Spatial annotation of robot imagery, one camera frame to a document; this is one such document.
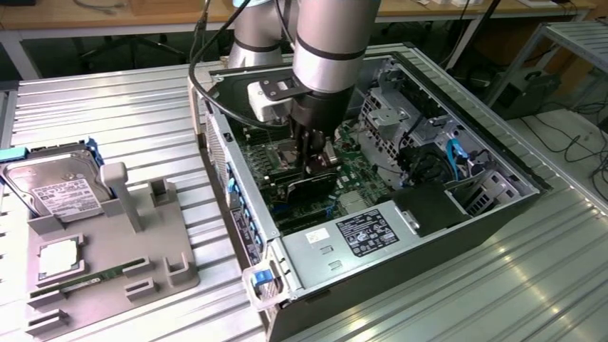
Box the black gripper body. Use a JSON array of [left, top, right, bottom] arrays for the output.
[[287, 88, 355, 140]]

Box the black graphics card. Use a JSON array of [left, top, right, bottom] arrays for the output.
[[283, 170, 339, 212]]

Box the CPU socket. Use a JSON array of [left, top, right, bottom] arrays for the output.
[[272, 138, 303, 165]]

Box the green motherboard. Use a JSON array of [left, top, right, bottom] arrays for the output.
[[236, 120, 399, 237]]

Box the small silver heat sink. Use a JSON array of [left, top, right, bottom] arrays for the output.
[[337, 193, 372, 209]]

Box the metal drive cage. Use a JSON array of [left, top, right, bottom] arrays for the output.
[[356, 86, 457, 179]]

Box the grey power supply unit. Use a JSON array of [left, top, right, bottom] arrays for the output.
[[279, 199, 424, 291]]

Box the black plastic shroud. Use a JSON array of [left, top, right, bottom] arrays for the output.
[[392, 180, 472, 239]]

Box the open black PC case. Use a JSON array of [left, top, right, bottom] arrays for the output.
[[187, 42, 555, 342]]

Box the blue case latch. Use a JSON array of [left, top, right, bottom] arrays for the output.
[[251, 270, 283, 286]]

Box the black tripod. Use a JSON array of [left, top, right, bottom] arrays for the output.
[[77, 33, 187, 69]]

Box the black equipment box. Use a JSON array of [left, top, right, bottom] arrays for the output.
[[493, 70, 563, 120]]

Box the grey parts rack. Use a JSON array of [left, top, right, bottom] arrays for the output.
[[23, 162, 203, 339]]

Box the wooden desk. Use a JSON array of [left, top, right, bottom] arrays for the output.
[[0, 0, 595, 41]]

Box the silver hard disk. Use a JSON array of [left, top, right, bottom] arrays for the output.
[[0, 150, 105, 224]]

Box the grey metal shelf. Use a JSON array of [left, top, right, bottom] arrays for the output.
[[493, 20, 608, 115]]

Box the green RAM stick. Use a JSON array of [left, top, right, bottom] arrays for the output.
[[29, 257, 147, 296]]

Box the silver CPU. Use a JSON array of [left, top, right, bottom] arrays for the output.
[[37, 242, 81, 278]]

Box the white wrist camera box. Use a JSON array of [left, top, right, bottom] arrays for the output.
[[247, 80, 305, 123]]

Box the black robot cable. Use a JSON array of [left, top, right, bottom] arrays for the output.
[[188, 0, 289, 130]]

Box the blue SATA wire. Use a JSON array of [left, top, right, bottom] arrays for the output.
[[444, 136, 465, 183]]

